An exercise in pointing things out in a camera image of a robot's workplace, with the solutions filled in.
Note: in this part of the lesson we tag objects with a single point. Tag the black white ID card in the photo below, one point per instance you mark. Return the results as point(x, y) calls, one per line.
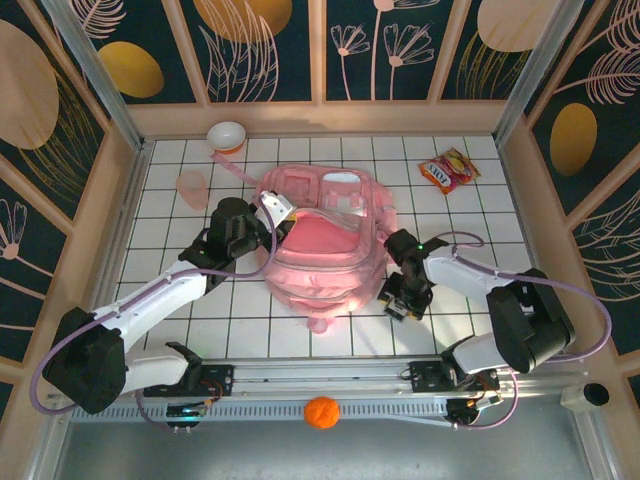
point(398, 310)

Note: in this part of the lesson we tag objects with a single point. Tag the pink student backpack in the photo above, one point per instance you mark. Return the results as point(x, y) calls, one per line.
point(320, 270)

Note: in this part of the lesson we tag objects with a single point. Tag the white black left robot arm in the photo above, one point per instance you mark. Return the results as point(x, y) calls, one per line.
point(155, 300)

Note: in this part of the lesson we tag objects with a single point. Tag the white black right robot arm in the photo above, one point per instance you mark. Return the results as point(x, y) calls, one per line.
point(460, 272)

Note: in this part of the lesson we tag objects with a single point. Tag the pink translucent plastic cup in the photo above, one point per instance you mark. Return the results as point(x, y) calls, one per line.
point(192, 190)

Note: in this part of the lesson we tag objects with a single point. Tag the white orange bowl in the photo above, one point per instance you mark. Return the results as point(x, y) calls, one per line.
point(226, 136)

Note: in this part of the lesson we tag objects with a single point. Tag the orange Fox's candy packet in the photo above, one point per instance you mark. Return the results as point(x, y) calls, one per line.
point(450, 171)

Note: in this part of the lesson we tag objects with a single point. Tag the black controller board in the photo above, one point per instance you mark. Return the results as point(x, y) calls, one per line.
point(472, 410)
point(186, 414)

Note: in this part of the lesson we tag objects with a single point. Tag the orange ball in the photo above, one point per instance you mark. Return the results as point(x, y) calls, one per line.
point(321, 412)

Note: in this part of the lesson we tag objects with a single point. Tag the white block with black cap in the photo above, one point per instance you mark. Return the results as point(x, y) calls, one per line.
point(585, 396)

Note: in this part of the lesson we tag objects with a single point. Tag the aluminium mounting rail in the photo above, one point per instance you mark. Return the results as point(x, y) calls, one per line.
point(325, 375)

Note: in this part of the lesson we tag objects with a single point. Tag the aluminium frame post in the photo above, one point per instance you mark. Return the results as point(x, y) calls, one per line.
point(535, 75)
point(95, 75)

